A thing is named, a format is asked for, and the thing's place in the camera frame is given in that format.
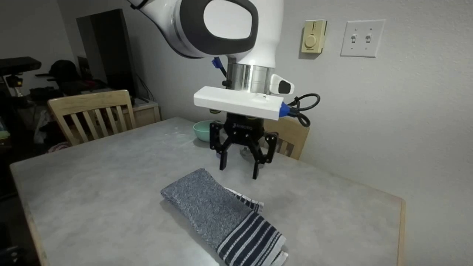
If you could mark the dark clutter pile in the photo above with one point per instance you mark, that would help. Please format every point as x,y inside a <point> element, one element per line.
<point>67,83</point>

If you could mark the teal ceramic bowl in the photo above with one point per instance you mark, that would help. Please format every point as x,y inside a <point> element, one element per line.
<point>202,130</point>

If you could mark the beige dimmer wall switch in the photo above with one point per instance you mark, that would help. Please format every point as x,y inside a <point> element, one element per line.
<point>314,37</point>

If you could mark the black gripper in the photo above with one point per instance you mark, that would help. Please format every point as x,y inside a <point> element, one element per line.
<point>248,132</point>

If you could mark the blue striped towel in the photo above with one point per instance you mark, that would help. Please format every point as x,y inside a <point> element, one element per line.
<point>229,222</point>

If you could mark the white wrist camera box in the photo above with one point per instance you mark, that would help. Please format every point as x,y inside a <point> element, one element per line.
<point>242,102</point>

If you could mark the wooden chair at table end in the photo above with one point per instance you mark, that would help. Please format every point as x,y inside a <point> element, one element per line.
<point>94,115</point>

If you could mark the white double light switch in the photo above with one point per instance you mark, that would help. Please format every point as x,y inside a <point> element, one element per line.
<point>363,37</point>

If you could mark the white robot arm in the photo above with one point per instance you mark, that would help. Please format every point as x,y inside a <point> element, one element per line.
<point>248,33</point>

